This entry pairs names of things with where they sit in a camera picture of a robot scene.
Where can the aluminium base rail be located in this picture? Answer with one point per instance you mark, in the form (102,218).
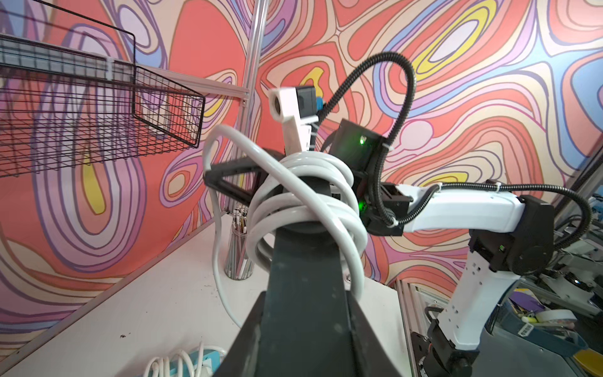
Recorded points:
(413,299)

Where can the metal cup of pens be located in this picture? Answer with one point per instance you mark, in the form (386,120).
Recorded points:
(238,265)

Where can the aluminium frame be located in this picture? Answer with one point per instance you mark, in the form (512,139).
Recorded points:
(244,93)

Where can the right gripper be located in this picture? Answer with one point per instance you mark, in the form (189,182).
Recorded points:
(357,147)

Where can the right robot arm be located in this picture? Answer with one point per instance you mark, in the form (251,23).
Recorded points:
(514,229)

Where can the blue power strip with cord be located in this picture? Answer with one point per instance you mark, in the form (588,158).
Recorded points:
(204,361)

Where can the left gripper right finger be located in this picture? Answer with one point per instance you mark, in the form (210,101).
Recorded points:
(369,354)

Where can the black wire basket back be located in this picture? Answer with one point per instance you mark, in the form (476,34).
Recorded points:
(75,95)

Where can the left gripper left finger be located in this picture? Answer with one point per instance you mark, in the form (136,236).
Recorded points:
(250,353)

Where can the black power strip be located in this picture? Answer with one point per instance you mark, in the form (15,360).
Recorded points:
(306,231)

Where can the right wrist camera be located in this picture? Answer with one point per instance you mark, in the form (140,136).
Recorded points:
(296,108)

